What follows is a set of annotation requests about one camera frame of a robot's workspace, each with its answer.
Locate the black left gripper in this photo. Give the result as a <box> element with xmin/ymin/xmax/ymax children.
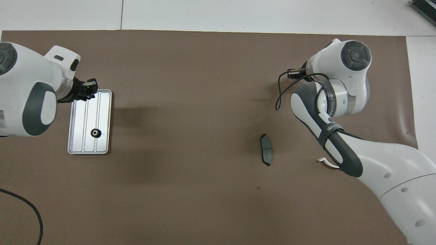
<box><xmin>59</xmin><ymin>78</ymin><xmax>98</xmax><ymax>102</ymax></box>

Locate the silver metal tray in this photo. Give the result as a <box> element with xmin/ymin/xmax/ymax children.
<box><xmin>67</xmin><ymin>89</ymin><xmax>113</xmax><ymax>155</ymax></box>

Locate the brown table mat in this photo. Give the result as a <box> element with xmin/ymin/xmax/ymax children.
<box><xmin>0</xmin><ymin>30</ymin><xmax>426</xmax><ymax>245</ymax></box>

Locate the dark grey brake pad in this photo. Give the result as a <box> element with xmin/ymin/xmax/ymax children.
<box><xmin>260</xmin><ymin>133</ymin><xmax>274</xmax><ymax>167</ymax></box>

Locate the dark grey ribbed equipment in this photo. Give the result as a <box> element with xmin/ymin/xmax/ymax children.
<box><xmin>410</xmin><ymin>0</ymin><xmax>436</xmax><ymax>26</ymax></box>

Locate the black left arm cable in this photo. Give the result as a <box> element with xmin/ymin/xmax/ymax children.
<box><xmin>0</xmin><ymin>189</ymin><xmax>44</xmax><ymax>245</ymax></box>

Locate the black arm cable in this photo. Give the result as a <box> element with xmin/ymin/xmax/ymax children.
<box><xmin>275</xmin><ymin>68</ymin><xmax>331</xmax><ymax>111</ymax></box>
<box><xmin>0</xmin><ymin>189</ymin><xmax>44</xmax><ymax>245</ymax></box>

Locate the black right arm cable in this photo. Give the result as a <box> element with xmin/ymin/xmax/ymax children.
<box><xmin>275</xmin><ymin>68</ymin><xmax>331</xmax><ymax>111</ymax></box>

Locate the white semicircular plastic bracket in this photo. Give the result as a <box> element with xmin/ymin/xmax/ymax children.
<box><xmin>317</xmin><ymin>157</ymin><xmax>340</xmax><ymax>169</ymax></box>

